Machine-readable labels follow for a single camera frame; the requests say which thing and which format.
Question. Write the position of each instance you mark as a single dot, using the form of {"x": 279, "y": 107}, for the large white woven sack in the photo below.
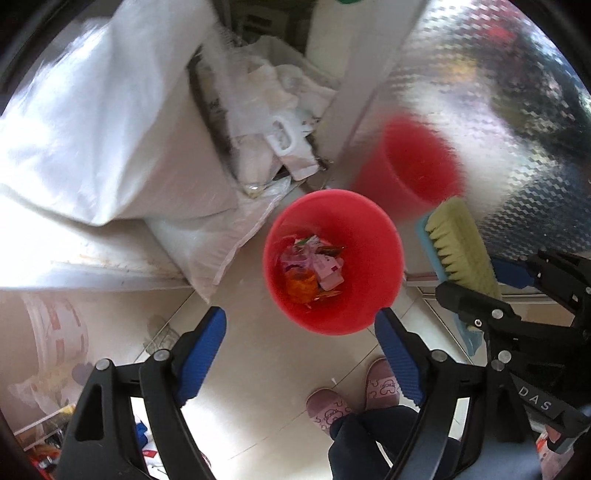
{"x": 92, "y": 115}

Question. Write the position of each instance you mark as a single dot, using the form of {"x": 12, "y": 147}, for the translucent woven bag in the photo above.
{"x": 217, "y": 240}

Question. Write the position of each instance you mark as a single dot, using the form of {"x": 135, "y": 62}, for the pink slipper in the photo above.
{"x": 383, "y": 383}
{"x": 330, "y": 410}

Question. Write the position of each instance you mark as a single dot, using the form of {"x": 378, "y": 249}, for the scrub brush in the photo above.
{"x": 461, "y": 249}

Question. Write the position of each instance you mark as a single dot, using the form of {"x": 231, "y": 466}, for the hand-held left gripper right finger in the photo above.
{"x": 397, "y": 355}

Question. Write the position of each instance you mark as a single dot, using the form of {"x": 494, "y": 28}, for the orange wrapper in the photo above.
{"x": 300, "y": 286}

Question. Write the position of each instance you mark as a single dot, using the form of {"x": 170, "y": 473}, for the embossed metal cabinet panel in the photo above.
{"x": 508, "y": 161}

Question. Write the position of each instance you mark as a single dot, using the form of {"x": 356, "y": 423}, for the red bucket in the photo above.
{"x": 369, "y": 258}

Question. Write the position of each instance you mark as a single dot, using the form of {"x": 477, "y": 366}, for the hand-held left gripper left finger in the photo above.
{"x": 201, "y": 355}

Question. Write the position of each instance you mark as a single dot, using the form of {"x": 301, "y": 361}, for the crumpled white plastic bag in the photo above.
{"x": 286, "y": 87}

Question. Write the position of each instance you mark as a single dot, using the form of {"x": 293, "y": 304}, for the white red-printed plastic bag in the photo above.
{"x": 55, "y": 332}

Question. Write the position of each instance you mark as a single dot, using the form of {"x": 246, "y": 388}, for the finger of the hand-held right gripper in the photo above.
{"x": 510, "y": 272}
{"x": 471, "y": 302}

